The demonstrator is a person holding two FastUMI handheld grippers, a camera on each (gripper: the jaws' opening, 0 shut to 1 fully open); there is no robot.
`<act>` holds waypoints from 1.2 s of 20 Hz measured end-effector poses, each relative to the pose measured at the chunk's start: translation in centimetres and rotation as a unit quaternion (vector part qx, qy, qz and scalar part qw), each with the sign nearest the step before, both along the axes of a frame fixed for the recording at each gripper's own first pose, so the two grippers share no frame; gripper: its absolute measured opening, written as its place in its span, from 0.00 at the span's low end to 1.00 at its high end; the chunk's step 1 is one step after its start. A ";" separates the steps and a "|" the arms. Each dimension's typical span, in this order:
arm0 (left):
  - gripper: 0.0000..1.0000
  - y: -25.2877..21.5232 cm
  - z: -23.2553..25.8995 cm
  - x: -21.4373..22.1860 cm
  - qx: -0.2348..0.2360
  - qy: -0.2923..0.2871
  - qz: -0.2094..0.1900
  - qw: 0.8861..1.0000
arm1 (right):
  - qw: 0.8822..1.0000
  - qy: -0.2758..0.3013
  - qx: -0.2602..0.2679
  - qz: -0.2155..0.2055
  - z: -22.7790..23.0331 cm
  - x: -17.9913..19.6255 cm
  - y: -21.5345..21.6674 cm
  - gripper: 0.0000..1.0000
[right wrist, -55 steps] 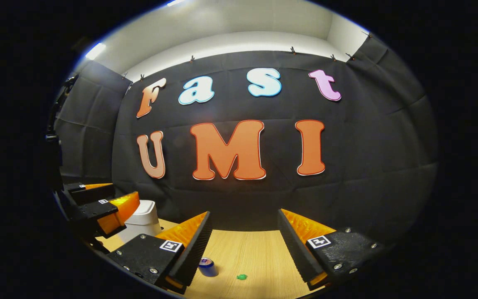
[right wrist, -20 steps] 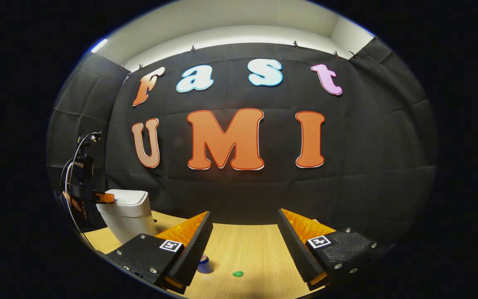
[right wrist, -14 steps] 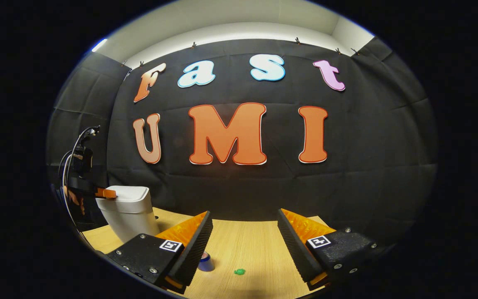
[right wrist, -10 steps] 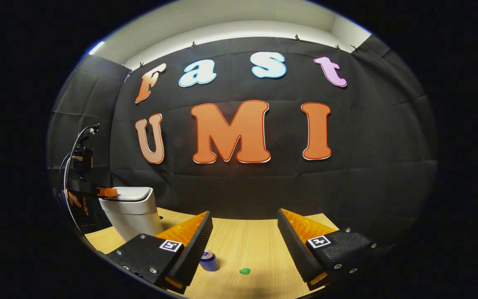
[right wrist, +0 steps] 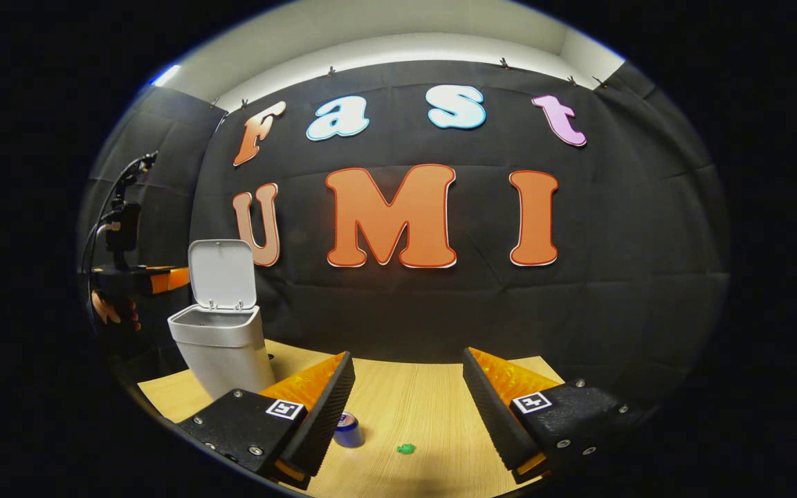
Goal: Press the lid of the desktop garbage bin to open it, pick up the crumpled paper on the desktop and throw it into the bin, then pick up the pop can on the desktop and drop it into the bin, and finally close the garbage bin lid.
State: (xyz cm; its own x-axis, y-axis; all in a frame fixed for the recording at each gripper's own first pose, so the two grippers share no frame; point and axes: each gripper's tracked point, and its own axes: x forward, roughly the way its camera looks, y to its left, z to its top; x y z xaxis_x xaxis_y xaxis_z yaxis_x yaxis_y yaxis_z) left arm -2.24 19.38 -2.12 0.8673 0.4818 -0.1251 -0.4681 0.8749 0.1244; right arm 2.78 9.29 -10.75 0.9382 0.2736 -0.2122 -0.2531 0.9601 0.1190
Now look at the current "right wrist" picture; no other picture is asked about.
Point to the green paper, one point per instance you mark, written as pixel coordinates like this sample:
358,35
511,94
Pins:
406,449

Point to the black backdrop cloth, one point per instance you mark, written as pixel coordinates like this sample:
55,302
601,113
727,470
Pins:
613,277

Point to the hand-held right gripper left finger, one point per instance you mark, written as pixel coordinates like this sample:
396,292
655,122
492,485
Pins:
322,415

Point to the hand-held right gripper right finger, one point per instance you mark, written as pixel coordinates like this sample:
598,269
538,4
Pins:
495,415

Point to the blue pop can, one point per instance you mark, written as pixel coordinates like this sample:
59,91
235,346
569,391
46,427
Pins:
349,432

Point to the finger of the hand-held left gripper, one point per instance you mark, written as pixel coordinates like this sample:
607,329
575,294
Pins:
170,280

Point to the wooden desktop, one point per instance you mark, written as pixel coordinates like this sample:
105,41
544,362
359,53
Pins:
412,401

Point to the white desktop garbage bin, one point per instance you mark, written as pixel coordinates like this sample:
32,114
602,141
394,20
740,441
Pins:
222,346

